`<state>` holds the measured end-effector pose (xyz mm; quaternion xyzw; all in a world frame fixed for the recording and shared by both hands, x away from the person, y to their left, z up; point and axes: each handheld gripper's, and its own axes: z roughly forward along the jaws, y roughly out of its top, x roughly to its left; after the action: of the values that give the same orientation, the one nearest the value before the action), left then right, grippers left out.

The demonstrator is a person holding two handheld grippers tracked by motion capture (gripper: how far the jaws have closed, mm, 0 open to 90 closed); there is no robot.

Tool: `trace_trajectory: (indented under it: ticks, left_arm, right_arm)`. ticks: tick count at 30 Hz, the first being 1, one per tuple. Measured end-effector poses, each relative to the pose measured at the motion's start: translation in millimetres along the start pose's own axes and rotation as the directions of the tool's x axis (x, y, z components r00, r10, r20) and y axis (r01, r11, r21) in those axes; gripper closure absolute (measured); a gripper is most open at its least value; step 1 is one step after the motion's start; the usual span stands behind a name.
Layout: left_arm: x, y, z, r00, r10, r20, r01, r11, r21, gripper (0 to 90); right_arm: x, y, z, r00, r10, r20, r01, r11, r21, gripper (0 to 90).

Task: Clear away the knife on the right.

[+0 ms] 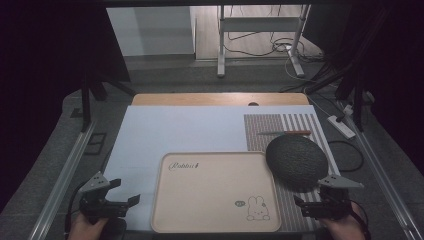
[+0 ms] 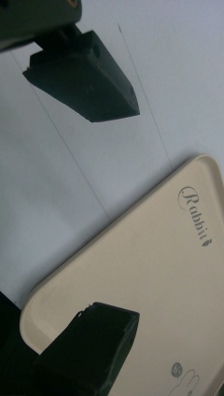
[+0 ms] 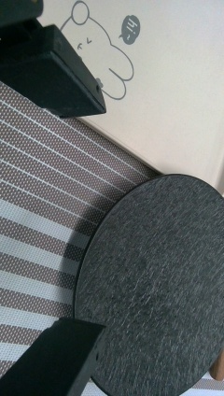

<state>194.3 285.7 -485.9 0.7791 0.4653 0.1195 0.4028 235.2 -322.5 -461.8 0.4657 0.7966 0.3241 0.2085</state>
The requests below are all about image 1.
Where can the person's left hand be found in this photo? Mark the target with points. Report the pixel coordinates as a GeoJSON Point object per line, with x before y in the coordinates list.
{"type": "Point", "coordinates": [85, 230]}

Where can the beige tray with rabbit print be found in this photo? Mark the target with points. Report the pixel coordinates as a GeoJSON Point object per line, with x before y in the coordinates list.
{"type": "Point", "coordinates": [216, 193]}

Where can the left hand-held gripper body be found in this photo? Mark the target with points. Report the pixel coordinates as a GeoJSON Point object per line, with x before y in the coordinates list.
{"type": "Point", "coordinates": [100, 206]}

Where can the white power strip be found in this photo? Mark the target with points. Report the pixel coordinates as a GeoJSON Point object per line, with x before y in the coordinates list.
{"type": "Point", "coordinates": [341, 126]}

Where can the white board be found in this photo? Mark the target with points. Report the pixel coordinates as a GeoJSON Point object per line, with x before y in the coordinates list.
{"type": "Point", "coordinates": [173, 133]}

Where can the white metal stand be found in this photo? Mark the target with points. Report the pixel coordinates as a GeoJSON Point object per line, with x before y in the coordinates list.
{"type": "Point", "coordinates": [260, 25]}

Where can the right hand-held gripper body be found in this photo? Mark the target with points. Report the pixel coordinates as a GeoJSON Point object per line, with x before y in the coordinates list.
{"type": "Point", "coordinates": [330, 203]}

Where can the black stand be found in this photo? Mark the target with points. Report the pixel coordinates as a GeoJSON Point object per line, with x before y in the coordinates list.
{"type": "Point", "coordinates": [87, 96]}

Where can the wooden table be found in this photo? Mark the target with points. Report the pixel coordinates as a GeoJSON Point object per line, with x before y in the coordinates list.
{"type": "Point", "coordinates": [200, 99]}

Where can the person's right hand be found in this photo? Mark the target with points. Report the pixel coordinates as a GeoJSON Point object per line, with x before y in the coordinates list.
{"type": "Point", "coordinates": [346, 228]}

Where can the aluminium rail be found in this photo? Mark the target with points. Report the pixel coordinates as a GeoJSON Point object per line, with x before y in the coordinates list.
{"type": "Point", "coordinates": [383, 173]}
{"type": "Point", "coordinates": [63, 180]}

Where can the striped grey placemat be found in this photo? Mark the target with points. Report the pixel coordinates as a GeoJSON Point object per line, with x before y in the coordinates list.
{"type": "Point", "coordinates": [263, 133]}

